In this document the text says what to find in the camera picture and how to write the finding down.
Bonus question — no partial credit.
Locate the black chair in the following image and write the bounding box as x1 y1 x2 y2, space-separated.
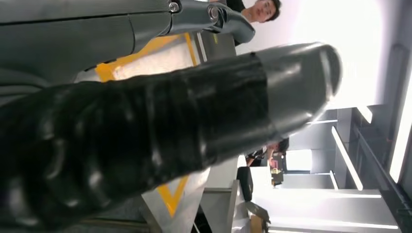
236 166 255 202

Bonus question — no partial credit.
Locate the grey laptop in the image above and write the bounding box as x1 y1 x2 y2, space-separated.
197 30 238 62

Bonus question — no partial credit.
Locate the person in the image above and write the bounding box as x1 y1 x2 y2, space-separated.
245 137 291 168
225 0 282 24

